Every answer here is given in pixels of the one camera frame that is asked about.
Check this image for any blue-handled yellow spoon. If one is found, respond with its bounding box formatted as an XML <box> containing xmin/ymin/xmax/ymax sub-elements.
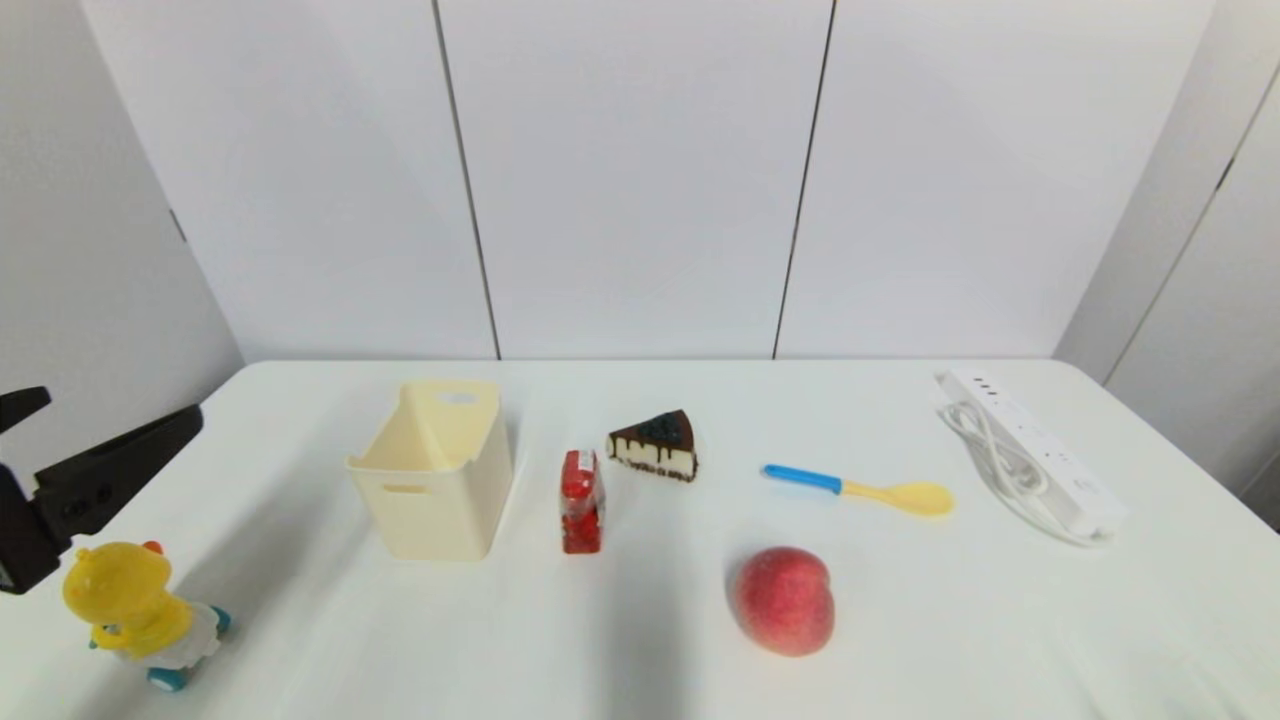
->
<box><xmin>761</xmin><ymin>463</ymin><xmax>955</xmax><ymax>518</ymax></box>

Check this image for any red milk carton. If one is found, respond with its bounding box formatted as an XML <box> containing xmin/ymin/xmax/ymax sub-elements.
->
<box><xmin>560</xmin><ymin>449</ymin><xmax>607</xmax><ymax>555</ymax></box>

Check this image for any white power strip cable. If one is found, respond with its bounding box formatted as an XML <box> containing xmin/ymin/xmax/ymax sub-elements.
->
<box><xmin>937</xmin><ymin>401</ymin><xmax>1113</xmax><ymax>549</ymax></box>

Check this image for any red peach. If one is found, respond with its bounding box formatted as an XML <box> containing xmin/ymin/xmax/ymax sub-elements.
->
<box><xmin>733</xmin><ymin>546</ymin><xmax>836</xmax><ymax>658</ymax></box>

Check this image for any white power strip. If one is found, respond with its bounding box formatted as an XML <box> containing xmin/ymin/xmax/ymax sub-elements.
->
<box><xmin>935</xmin><ymin>368</ymin><xmax>1128</xmax><ymax>538</ymax></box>

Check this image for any yellow duck toy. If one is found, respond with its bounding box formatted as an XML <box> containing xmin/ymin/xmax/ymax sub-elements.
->
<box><xmin>62</xmin><ymin>541</ymin><xmax>233</xmax><ymax>692</ymax></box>

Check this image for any chocolate cake slice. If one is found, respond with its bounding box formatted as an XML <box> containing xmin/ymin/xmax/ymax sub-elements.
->
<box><xmin>606</xmin><ymin>409</ymin><xmax>699</xmax><ymax>484</ymax></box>

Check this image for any cream plastic storage bin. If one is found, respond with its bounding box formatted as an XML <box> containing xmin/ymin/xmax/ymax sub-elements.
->
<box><xmin>346</xmin><ymin>378</ymin><xmax>514</xmax><ymax>562</ymax></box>

